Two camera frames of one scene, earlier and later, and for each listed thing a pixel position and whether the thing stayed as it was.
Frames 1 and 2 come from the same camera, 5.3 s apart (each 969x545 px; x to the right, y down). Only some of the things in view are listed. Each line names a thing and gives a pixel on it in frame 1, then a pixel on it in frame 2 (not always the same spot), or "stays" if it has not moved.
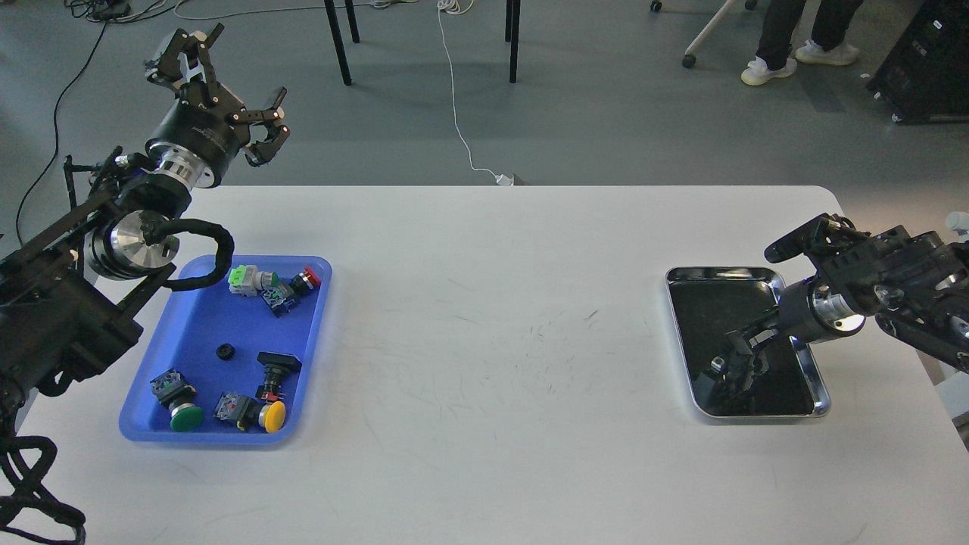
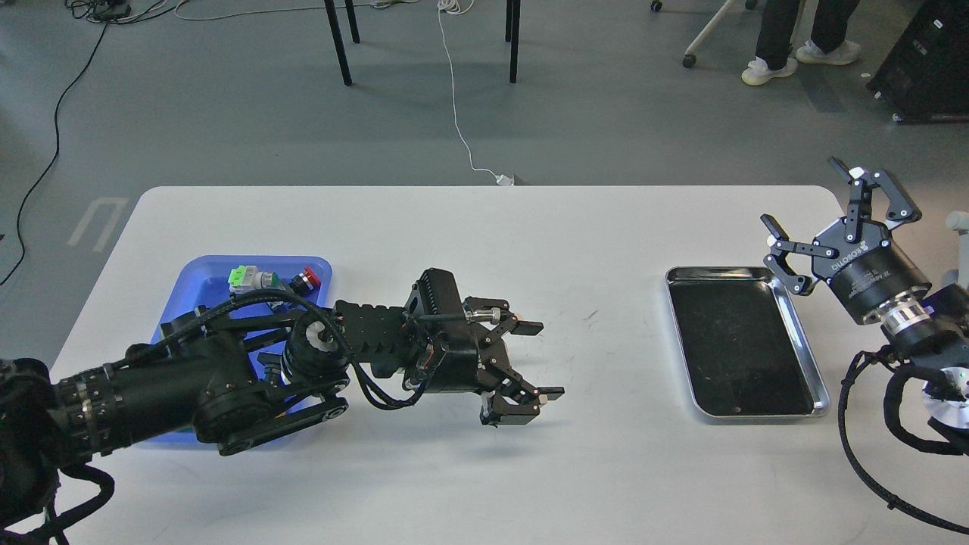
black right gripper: x=808 y=311 -> x=867 y=274
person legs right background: x=828 y=44 stays
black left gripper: x=203 y=132 -> x=450 y=354
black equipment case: x=923 y=75 stays
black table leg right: x=512 y=16 stays
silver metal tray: x=741 y=363 stays
